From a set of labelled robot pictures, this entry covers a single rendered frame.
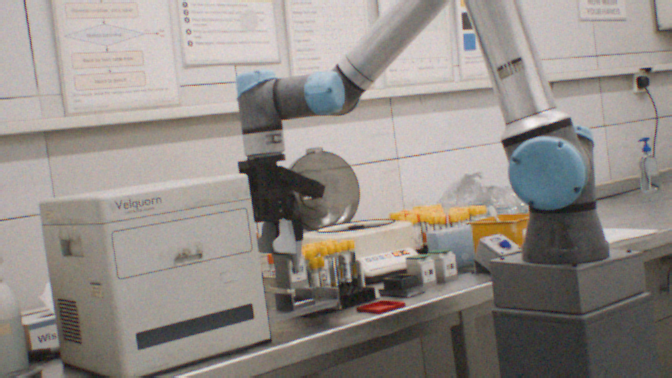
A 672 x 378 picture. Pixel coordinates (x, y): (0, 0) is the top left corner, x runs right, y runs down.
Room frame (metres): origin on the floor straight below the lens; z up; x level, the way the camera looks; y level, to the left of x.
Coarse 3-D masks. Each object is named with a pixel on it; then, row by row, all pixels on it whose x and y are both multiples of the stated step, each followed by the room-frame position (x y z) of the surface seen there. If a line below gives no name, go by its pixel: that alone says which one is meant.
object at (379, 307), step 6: (360, 306) 1.70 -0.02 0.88; (366, 306) 1.70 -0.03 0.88; (372, 306) 1.71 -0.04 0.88; (378, 306) 1.70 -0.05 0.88; (384, 306) 1.70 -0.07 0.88; (390, 306) 1.66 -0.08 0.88; (396, 306) 1.67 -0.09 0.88; (402, 306) 1.67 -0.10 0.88; (372, 312) 1.65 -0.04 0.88; (378, 312) 1.64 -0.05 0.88
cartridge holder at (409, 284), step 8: (384, 280) 1.82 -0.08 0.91; (392, 280) 1.80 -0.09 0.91; (400, 280) 1.78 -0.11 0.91; (408, 280) 1.79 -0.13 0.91; (416, 280) 1.81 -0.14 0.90; (384, 288) 1.82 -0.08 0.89; (392, 288) 1.80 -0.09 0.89; (400, 288) 1.78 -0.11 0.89; (408, 288) 1.79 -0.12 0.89; (416, 288) 1.78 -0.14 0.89; (424, 288) 1.79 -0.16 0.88; (408, 296) 1.76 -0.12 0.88
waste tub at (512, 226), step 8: (504, 216) 2.17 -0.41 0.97; (512, 216) 2.15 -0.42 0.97; (520, 216) 2.13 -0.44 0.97; (528, 216) 2.12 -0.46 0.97; (472, 224) 2.08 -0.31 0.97; (480, 224) 2.06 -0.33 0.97; (488, 224) 2.05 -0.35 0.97; (496, 224) 2.03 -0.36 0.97; (504, 224) 2.01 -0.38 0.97; (512, 224) 2.00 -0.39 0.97; (520, 224) 2.01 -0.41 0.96; (472, 232) 2.08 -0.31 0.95; (480, 232) 2.07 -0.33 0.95; (488, 232) 2.05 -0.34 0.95; (496, 232) 2.03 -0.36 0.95; (504, 232) 2.01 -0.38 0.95; (512, 232) 2.00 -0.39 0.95; (520, 232) 2.01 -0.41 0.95; (512, 240) 2.00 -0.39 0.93; (520, 240) 2.00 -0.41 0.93
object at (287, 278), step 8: (280, 256) 1.60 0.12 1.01; (288, 256) 1.59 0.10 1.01; (304, 256) 1.61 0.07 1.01; (280, 264) 1.60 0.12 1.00; (288, 264) 1.58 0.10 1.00; (304, 264) 1.60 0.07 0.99; (280, 272) 1.60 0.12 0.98; (288, 272) 1.58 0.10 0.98; (296, 272) 1.59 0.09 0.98; (304, 272) 1.60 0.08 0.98; (280, 280) 1.61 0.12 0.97; (288, 280) 1.59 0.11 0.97; (296, 280) 1.59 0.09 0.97; (304, 280) 1.60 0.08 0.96; (280, 288) 1.61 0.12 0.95; (288, 288) 1.59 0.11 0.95
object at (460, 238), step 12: (456, 228) 2.00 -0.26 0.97; (468, 228) 2.00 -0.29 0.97; (432, 240) 1.97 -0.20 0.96; (444, 240) 1.97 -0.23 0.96; (456, 240) 1.98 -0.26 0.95; (468, 240) 2.00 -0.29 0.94; (456, 252) 1.98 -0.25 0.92; (468, 252) 2.00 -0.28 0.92; (456, 264) 1.98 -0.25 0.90; (468, 264) 2.00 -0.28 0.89
